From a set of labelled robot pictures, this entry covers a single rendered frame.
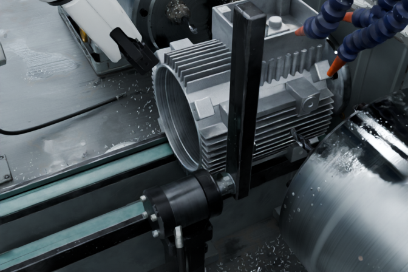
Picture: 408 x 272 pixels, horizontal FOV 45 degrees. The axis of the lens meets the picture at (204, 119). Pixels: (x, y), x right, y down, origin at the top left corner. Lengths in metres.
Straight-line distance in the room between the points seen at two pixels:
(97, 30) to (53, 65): 0.64
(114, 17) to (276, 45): 0.20
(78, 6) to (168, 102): 0.26
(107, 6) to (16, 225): 0.36
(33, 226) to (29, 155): 0.24
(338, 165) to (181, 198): 0.18
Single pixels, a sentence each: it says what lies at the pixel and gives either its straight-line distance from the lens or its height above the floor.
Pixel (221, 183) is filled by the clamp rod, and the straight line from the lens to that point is 0.60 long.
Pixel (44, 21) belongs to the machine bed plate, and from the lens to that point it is 1.39.
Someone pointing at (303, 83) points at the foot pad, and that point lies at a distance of 0.67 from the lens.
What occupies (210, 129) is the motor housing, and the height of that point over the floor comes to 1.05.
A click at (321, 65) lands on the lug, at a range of 0.69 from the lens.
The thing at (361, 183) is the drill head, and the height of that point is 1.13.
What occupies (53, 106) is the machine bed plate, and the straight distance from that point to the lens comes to 1.09.
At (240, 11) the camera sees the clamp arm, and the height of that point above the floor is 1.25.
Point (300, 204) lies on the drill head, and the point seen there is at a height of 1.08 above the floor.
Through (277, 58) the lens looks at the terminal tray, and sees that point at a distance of 0.65.
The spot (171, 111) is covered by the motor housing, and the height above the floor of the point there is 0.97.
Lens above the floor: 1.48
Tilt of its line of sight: 42 degrees down
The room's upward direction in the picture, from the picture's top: straight up
